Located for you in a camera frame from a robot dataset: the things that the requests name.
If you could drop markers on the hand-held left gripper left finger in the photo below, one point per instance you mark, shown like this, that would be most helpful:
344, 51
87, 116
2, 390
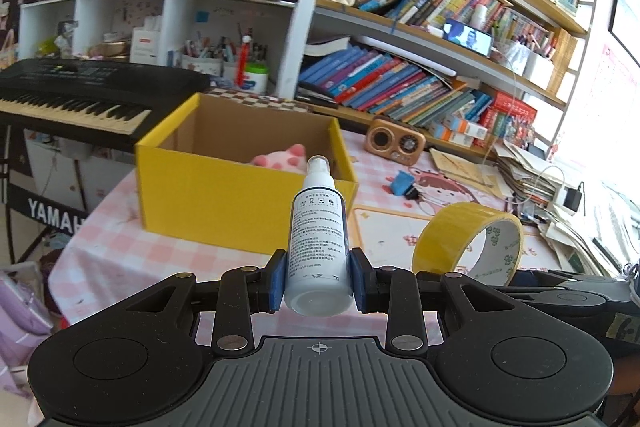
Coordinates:
277, 282

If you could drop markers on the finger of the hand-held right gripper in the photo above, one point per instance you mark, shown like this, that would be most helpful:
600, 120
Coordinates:
550, 284

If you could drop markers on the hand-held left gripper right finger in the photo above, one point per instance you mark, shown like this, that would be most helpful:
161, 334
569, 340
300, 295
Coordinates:
357, 282

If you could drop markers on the white spray bottle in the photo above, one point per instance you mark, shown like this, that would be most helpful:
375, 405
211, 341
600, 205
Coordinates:
317, 232

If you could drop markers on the yellow tape roll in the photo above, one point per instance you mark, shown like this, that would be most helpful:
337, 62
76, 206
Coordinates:
450, 232

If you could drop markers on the yellow cardboard box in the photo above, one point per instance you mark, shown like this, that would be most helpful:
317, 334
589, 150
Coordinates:
210, 197

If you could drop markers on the pink checked cloth desktop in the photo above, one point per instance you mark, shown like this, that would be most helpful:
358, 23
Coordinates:
110, 257

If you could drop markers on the cartoon girl desk mat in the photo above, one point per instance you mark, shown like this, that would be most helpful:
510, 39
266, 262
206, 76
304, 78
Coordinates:
385, 232

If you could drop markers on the scattered paper pile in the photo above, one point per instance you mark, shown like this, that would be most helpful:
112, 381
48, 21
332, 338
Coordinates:
595, 237

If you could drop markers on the black charger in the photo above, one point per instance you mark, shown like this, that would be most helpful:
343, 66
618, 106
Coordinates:
574, 198

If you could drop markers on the small blue plastic clip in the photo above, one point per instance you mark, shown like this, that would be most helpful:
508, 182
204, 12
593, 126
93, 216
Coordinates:
401, 183

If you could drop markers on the stack of papers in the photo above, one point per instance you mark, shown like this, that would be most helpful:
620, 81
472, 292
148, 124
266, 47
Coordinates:
530, 172

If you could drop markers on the pink plush toy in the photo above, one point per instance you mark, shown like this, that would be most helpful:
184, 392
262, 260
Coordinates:
280, 159

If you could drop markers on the wooden retro radio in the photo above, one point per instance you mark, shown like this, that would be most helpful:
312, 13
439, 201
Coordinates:
395, 142

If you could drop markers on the yellowish paper sheets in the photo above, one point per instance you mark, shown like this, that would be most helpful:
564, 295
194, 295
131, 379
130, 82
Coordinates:
460, 169

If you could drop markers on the red printed box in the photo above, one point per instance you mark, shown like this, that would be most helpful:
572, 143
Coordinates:
512, 117

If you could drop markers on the orange and white boxes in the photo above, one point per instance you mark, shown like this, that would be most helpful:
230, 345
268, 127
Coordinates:
457, 129

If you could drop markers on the row of blue books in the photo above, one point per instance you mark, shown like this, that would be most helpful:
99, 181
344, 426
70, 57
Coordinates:
380, 82

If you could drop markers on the white canister green lid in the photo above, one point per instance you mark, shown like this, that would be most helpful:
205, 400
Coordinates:
256, 79

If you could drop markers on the white desk organiser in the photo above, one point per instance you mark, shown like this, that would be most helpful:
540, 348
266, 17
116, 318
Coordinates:
532, 67

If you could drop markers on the pen holder with pens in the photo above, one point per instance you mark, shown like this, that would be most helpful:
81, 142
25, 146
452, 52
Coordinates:
232, 67

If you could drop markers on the red tassel ornament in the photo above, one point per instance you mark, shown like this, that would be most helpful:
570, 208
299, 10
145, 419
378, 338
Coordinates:
243, 57

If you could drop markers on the printed white pen holder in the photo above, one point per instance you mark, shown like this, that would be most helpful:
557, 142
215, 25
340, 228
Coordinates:
202, 64

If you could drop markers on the black keyboard stand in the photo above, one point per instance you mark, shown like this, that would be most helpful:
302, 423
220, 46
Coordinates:
45, 212

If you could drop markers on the purple bag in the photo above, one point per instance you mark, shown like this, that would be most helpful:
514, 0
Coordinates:
20, 317

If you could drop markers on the smartphone with lit screen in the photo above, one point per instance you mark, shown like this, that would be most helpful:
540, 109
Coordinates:
467, 37

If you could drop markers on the white box red label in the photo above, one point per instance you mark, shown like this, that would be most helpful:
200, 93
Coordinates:
145, 47

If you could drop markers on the wooden bookshelf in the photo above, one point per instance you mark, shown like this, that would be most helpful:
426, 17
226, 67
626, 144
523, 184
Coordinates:
300, 7

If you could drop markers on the black electronic keyboard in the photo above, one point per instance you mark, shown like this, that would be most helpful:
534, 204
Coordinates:
75, 82

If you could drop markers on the stack of gold bowls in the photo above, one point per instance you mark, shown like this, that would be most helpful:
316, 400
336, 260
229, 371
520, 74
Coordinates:
112, 48

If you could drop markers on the white shelf unit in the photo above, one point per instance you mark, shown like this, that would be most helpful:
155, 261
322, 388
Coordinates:
100, 12

